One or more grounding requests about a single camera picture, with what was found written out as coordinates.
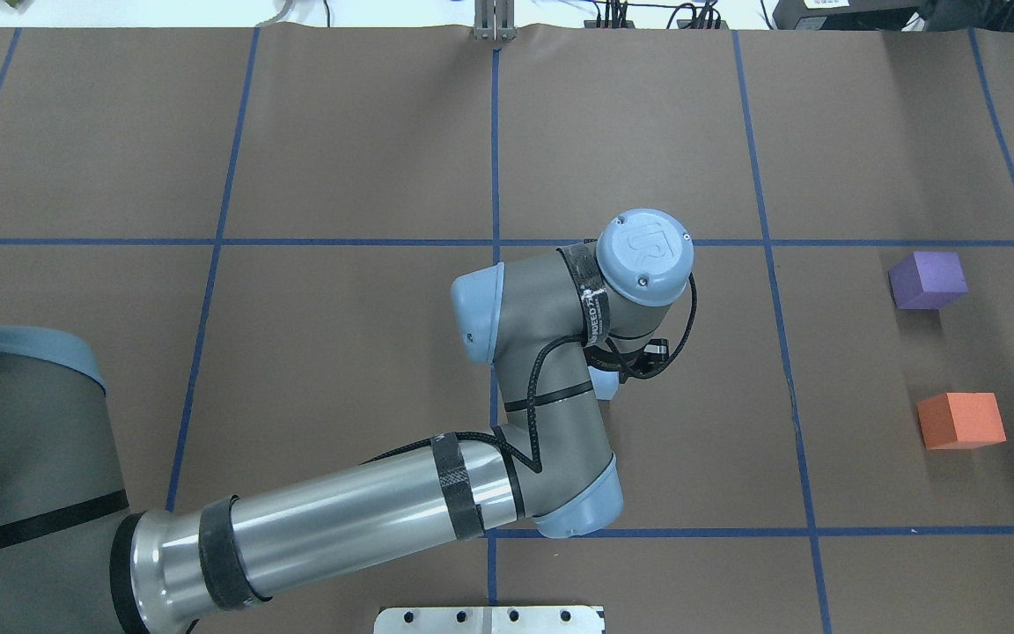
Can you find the orange foam block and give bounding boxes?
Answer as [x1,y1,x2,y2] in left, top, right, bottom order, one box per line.
[915,392,1007,451]

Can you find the purple foam block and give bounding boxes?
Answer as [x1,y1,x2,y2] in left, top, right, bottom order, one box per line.
[888,250,969,310]

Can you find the aluminium frame post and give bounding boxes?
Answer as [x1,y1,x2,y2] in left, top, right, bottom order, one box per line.
[472,0,518,41]

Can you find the light blue foam block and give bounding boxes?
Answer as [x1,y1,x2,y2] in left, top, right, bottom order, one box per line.
[588,366,622,402]

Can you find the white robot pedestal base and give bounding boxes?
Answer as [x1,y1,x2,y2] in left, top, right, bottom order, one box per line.
[373,605,607,633]

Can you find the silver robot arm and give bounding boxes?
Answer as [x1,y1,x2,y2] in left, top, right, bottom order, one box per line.
[0,209,695,633]

